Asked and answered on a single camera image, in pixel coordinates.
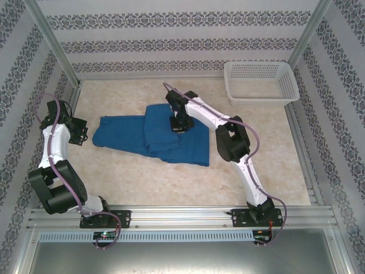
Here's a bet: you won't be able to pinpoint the aluminium frame post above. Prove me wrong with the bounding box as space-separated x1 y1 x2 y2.
24 0 83 86
287 0 334 70

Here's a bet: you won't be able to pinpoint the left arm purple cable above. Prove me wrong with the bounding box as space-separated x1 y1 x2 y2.
33 92 122 252

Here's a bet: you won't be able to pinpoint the wide aluminium mounting rail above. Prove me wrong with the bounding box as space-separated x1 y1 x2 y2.
27 205 339 229

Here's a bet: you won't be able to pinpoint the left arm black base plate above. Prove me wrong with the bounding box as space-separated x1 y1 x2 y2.
79 209 132 229

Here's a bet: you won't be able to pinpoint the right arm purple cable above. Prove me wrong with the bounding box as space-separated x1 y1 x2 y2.
161 82 287 248

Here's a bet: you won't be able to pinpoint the slotted grey cable duct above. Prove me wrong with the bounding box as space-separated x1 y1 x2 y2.
38 230 254 242

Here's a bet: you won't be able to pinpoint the grey sheet metal panel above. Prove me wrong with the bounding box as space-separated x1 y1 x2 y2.
28 240 352 274

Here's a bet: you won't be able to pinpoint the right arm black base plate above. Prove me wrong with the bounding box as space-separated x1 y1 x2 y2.
231 207 285 228

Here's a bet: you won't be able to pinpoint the blue long pants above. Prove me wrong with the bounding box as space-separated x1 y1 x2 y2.
91 103 212 167

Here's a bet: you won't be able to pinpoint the white plastic mesh basket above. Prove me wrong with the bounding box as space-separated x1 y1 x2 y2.
224 61 300 108

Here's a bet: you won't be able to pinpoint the aluminium frame rail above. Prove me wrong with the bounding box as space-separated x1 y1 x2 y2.
76 74 229 83
39 82 84 209
285 101 325 207

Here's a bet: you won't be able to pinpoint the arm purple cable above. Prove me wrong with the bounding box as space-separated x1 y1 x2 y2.
161 82 287 248
33 92 122 252

